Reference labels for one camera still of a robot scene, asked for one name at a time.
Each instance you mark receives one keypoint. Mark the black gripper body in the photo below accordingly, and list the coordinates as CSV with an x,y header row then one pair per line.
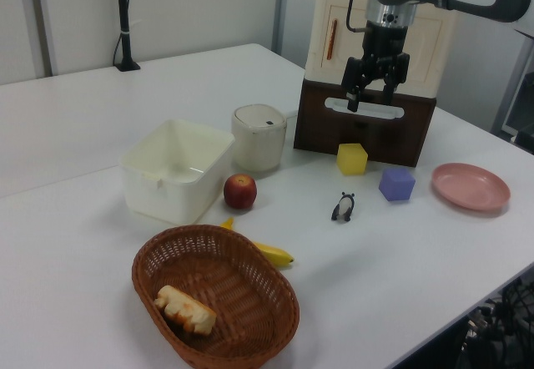
x,y
384,41

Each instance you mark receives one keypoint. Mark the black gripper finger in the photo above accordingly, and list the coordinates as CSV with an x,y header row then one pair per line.
x,y
354,81
395,72

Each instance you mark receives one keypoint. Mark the brown wooden drawer cabinet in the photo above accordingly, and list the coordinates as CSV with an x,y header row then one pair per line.
x,y
321,84

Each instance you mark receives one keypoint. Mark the cream plastic storage box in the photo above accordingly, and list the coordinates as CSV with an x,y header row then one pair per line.
x,y
317,31

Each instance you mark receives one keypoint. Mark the yellow cube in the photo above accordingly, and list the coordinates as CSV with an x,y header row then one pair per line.
x,y
352,160

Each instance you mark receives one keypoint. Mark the purple cube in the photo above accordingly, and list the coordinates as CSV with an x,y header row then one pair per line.
x,y
396,185

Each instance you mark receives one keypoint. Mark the cream small trash can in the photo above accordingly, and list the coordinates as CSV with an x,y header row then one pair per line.
x,y
258,148

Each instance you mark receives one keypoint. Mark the black white panda toy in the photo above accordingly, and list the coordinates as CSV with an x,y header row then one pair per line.
x,y
344,208

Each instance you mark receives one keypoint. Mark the pink plate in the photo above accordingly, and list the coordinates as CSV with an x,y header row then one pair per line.
x,y
471,185

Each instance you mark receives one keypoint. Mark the red apple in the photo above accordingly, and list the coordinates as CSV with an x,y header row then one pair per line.
x,y
240,191

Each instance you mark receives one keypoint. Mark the yellow banana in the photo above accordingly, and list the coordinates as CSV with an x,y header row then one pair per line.
x,y
275,254

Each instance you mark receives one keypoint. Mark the white plastic bin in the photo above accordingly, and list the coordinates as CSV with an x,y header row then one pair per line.
x,y
175,198

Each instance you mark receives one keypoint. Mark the brown wicker basket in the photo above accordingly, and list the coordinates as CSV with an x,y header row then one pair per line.
x,y
250,285

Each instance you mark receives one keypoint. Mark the black pole stand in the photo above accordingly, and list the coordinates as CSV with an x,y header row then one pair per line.
x,y
124,10

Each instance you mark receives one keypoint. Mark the toasted bread slice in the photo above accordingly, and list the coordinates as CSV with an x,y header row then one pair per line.
x,y
187,310

